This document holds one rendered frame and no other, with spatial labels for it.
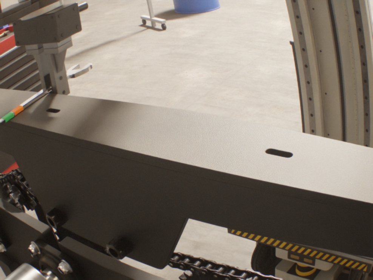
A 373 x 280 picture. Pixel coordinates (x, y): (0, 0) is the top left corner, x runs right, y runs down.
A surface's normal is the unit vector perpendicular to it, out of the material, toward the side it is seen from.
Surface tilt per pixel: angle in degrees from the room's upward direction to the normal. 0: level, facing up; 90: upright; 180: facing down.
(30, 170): 90
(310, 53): 90
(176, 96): 0
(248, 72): 0
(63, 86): 90
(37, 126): 0
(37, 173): 90
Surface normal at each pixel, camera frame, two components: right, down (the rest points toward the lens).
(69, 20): 0.79, 0.17
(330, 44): -0.66, 0.46
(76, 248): -0.17, -0.86
